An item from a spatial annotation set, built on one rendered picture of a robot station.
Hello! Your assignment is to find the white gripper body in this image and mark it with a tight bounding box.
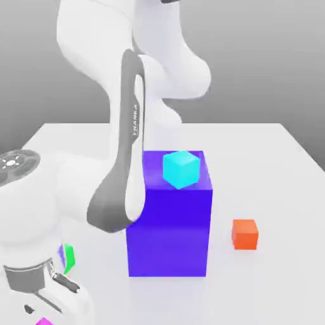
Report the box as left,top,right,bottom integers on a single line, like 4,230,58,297
0,279,96,325

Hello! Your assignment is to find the small green cube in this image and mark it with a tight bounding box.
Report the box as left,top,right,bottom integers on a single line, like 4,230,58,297
62,242,76,275

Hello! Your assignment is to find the small cyan cube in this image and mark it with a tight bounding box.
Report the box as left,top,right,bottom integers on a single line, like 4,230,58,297
162,150,201,190

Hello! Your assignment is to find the small orange cube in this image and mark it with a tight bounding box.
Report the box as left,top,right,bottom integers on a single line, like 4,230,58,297
231,219,260,251

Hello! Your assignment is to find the large blue box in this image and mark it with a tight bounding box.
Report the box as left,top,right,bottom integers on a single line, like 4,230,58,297
126,150,213,278

